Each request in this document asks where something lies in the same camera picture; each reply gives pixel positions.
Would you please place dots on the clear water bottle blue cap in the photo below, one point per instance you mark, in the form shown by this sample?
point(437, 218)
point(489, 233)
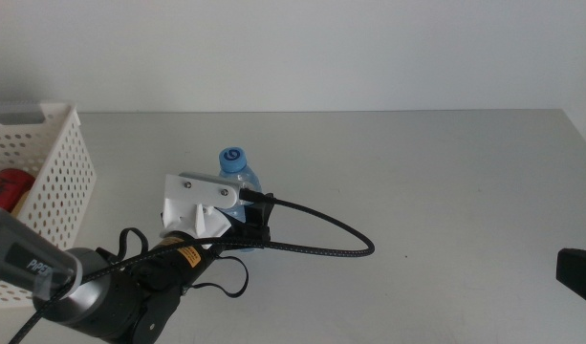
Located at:
point(232, 160)

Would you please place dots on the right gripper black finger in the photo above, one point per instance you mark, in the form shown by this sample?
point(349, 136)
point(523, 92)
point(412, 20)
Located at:
point(581, 274)

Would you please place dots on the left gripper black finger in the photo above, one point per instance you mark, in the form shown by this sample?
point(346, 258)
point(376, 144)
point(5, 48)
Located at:
point(259, 215)

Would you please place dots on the red soda can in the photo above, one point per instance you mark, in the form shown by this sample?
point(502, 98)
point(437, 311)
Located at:
point(8, 186)

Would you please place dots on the white perforated plastic basket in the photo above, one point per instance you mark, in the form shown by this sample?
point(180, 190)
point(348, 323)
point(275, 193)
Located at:
point(58, 191)

